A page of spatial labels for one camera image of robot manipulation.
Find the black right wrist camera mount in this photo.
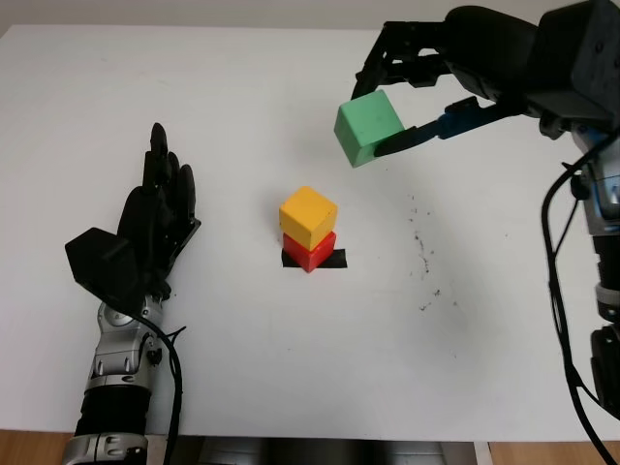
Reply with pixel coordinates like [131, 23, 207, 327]
[525, 0, 620, 122]

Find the dark robot torso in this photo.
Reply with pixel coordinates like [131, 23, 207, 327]
[198, 438, 479, 465]

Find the green wooden cube block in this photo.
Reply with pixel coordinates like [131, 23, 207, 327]
[333, 89, 407, 170]

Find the yellow wooden cube block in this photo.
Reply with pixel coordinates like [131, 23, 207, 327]
[278, 185, 339, 251]

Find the red wooden cube block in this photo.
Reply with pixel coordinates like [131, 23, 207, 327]
[282, 231, 337, 275]

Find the black tape strip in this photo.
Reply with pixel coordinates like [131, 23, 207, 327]
[280, 248, 349, 269]

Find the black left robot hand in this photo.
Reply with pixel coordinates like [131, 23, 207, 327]
[118, 121, 202, 296]

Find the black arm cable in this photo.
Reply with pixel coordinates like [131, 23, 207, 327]
[541, 139, 620, 465]
[139, 314, 188, 465]

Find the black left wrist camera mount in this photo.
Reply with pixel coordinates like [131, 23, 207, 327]
[64, 227, 149, 316]

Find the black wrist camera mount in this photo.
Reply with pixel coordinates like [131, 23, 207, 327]
[525, 0, 620, 122]
[64, 227, 149, 316]

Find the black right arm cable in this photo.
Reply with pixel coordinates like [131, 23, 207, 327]
[541, 139, 620, 465]

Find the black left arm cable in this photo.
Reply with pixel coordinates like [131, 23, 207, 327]
[139, 314, 188, 465]

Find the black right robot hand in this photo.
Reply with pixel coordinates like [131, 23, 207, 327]
[351, 5, 540, 159]

